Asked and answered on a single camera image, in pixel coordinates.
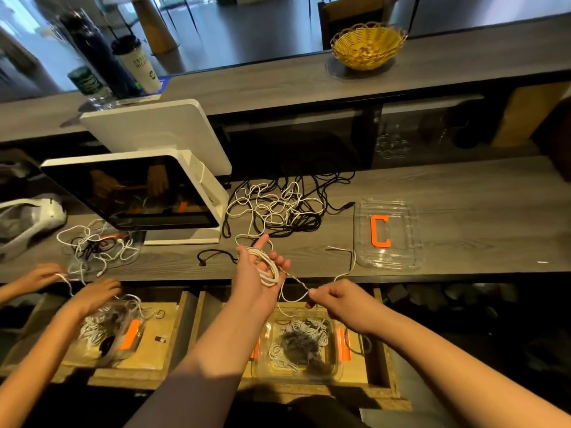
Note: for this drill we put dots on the yellow woven basket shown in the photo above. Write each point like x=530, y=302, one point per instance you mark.
x=368, y=47

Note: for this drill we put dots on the clear container drawer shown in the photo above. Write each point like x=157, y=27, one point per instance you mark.
x=263, y=370
x=89, y=347

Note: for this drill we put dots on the black thermos bottle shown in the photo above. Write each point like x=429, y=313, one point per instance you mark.
x=103, y=53

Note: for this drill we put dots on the person's left hand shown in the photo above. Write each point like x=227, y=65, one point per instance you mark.
x=257, y=279

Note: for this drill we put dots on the small white connector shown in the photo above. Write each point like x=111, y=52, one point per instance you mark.
x=160, y=339

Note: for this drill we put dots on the clear plastic water bottle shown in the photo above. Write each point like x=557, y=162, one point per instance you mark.
x=87, y=83

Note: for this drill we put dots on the grey wooden bar counter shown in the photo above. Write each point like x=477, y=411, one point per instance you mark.
x=285, y=80

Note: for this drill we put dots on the another person's forearm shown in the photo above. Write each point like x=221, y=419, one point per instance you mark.
x=9, y=294
x=36, y=365

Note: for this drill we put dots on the person's right forearm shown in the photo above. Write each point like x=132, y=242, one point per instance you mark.
x=473, y=379

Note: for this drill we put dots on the wooden drawer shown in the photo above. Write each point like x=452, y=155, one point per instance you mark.
x=178, y=339
x=384, y=352

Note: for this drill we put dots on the white touchscreen monitor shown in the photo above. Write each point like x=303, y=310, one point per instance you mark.
x=129, y=191

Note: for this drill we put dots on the brown wooden chair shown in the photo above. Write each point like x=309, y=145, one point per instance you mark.
x=355, y=11

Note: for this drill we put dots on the white customer display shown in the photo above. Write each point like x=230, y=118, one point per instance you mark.
x=161, y=138

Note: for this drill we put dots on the person's right hand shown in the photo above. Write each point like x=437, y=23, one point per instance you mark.
x=348, y=303

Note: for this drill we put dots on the white paper coffee cup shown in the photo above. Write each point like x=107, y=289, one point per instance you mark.
x=138, y=65

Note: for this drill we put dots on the round wooden table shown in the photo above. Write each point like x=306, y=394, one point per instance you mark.
x=153, y=22

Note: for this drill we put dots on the flat cardboard sheet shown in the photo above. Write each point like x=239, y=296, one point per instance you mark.
x=531, y=113

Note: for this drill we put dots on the person's left forearm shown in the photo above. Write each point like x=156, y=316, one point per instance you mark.
x=196, y=374

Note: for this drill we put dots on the white headset device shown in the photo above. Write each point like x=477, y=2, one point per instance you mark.
x=45, y=214

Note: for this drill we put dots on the pile of white containers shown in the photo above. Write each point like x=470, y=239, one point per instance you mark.
x=455, y=294

